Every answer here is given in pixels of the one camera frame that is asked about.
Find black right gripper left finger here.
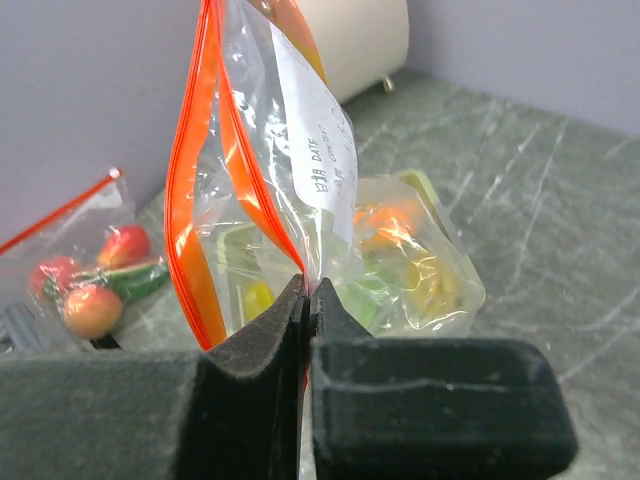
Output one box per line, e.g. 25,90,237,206
171,275,306,479

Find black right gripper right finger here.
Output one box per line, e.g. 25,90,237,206
310,279,371,479

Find toy watermelon slice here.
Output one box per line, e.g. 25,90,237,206
41,257,169,303

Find toy peach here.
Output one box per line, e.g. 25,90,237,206
63,284,123,340
96,224,151,269

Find clear bag orange zipper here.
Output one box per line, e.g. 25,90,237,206
1,168,169,353

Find red toy tomato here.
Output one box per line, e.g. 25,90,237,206
28,255,80,296

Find green toy round vegetable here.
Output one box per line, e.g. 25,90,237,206
342,279,397,331

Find yellow toy starfruit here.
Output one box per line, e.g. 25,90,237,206
405,255,460,318

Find yellow toy fruit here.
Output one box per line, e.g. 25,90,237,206
243,282,275,322

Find pale green plastic basket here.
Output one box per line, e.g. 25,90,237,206
216,170,460,336

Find orange toy mango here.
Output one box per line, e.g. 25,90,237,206
354,200,428,251

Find round cream drawer box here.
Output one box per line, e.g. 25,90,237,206
259,0,411,106

